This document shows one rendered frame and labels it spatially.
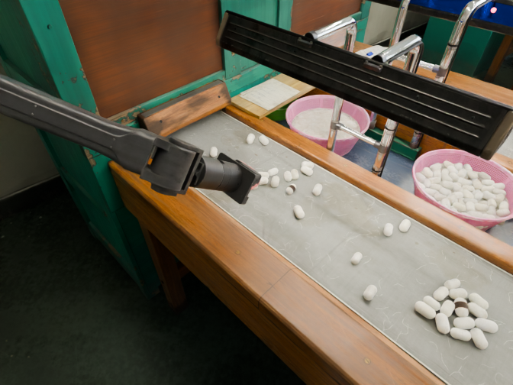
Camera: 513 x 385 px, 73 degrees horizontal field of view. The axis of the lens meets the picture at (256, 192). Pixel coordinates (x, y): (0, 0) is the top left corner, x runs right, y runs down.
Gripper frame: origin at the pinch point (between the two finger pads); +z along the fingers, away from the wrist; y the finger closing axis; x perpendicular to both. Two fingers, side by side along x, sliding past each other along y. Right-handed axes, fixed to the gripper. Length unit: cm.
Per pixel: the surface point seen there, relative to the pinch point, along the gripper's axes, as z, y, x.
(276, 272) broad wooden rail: -0.5, -14.6, 12.8
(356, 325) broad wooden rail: 1.0, -32.2, 11.6
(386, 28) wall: 256, 112, -131
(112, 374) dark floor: 20, 30, 95
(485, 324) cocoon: 14, -48, 1
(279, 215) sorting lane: 11.5, -3.1, 6.0
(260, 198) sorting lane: 12.0, 4.0, 5.6
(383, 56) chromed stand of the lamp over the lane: -2.6, -12.9, -31.7
